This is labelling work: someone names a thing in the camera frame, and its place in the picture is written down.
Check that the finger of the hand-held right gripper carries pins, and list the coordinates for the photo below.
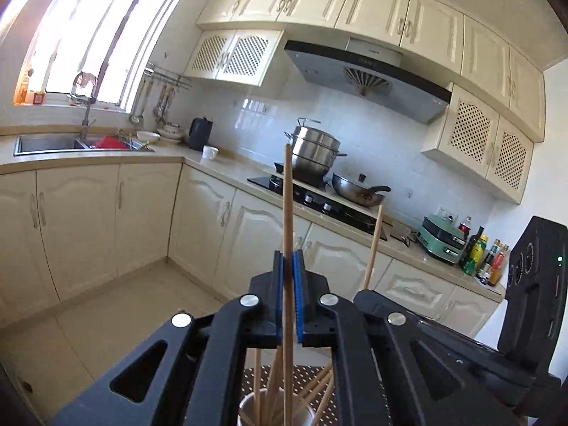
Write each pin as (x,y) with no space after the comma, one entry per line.
(466,346)

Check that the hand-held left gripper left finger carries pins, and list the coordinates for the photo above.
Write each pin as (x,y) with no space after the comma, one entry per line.
(278,301)

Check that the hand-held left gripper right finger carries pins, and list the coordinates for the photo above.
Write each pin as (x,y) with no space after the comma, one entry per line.
(298,301)

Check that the pale wooden chopstick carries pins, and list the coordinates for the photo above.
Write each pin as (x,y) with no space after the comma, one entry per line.
(288,213)
(373,248)

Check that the pink cup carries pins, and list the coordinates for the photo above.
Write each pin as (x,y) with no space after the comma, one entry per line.
(304,415)

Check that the hanging steel utensils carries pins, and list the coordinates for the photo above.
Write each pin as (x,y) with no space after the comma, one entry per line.
(162,111)

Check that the dark sauce bottle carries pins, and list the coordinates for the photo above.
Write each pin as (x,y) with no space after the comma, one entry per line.
(489,259)

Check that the green oil bottle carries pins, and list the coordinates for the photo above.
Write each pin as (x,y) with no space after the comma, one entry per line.
(474,253)

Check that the dark red-label bottle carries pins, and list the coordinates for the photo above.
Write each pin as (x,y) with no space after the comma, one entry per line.
(466,228)

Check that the black gas stove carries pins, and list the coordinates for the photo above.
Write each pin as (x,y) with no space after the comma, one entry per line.
(319,206)

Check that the green electric grill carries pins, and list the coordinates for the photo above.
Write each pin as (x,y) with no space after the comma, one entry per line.
(441,242)

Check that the steel wok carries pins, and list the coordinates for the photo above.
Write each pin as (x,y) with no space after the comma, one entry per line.
(355,193)

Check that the steel steamer pot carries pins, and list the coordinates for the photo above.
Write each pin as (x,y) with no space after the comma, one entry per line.
(315,151)

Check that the small white cup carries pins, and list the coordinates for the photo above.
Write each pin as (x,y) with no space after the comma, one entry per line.
(210,152)

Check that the large lattice door cabinet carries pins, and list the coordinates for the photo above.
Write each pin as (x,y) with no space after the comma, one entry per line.
(470,128)

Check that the black electric kettle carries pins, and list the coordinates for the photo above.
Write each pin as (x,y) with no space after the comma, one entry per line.
(199,135)

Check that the stack of dishes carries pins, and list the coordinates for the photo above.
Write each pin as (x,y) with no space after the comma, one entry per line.
(171,134)

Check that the empty white bowl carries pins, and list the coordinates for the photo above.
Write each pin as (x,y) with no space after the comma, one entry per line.
(148,136)

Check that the red dish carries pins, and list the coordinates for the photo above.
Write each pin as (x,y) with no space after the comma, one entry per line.
(111,142)

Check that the grey range hood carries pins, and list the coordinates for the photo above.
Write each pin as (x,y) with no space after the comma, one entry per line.
(399,93)

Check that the hanging steel ladle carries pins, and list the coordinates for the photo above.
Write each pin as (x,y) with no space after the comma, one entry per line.
(135,117)

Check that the small lattice door cabinet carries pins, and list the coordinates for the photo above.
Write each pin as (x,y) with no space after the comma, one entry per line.
(239,55)

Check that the steel sink faucet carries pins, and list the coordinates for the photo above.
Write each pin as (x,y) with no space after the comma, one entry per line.
(86,115)

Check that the steel kitchen sink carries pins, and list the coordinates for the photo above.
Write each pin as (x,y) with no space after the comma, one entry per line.
(44,142)

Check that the small red jar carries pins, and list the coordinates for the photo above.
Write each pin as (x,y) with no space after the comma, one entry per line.
(39,97)

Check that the orange bottle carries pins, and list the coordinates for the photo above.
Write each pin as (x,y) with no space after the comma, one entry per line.
(24,91)

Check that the kitchen window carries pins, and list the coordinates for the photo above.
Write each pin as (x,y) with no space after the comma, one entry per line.
(88,31)

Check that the white wall outlet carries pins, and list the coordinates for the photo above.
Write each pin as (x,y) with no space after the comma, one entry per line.
(446,214)

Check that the metal utensil rail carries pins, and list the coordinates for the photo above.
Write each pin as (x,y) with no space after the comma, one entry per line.
(168,75)

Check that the cream wall cabinets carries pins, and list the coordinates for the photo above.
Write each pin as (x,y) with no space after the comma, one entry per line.
(377,9)

